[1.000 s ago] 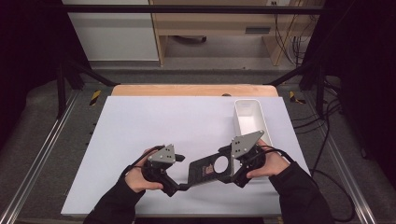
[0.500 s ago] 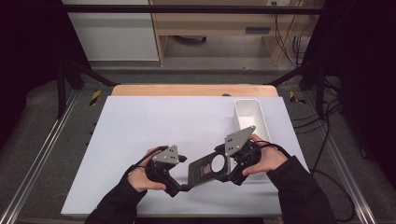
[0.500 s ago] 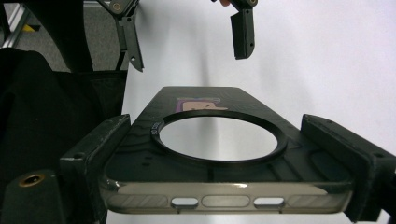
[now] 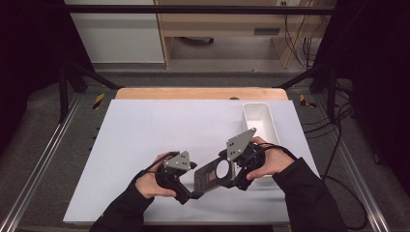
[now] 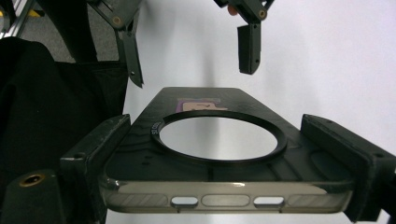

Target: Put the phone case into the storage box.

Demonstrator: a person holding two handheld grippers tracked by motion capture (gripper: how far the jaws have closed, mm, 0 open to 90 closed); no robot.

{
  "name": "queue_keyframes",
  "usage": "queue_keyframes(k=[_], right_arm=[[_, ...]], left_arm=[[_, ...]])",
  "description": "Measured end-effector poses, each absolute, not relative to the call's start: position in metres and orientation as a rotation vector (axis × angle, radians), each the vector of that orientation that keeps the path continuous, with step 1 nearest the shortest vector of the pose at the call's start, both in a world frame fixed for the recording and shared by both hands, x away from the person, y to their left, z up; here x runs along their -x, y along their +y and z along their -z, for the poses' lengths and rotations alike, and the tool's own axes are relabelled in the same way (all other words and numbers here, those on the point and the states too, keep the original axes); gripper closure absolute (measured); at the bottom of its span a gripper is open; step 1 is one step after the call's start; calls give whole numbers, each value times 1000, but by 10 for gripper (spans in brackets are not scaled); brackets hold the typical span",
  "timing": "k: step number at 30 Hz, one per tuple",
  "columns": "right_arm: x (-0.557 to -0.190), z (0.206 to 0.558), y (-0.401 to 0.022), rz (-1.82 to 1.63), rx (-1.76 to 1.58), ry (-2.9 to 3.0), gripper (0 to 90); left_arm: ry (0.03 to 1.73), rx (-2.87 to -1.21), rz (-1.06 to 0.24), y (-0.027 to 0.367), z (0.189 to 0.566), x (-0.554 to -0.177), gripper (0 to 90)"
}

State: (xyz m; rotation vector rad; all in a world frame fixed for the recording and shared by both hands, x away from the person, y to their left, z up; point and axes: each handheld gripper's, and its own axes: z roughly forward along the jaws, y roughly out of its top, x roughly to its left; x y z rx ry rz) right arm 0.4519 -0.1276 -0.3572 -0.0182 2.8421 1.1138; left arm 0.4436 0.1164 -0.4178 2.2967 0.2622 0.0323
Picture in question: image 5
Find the black frame strut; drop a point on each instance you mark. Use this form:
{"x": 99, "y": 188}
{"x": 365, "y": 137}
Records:
{"x": 71, "y": 31}

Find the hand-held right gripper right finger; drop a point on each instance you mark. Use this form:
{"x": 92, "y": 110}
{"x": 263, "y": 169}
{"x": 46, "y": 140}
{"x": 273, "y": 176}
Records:
{"x": 358, "y": 155}

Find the dark cloth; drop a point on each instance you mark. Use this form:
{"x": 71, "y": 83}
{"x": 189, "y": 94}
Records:
{"x": 40, "y": 102}

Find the dark patterned phone case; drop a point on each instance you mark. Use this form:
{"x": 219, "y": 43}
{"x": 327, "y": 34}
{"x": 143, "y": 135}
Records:
{"x": 224, "y": 174}

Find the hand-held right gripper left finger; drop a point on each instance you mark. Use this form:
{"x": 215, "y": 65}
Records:
{"x": 90, "y": 155}

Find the aluminium rail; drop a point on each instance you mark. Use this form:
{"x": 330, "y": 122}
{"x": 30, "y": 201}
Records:
{"x": 15, "y": 18}

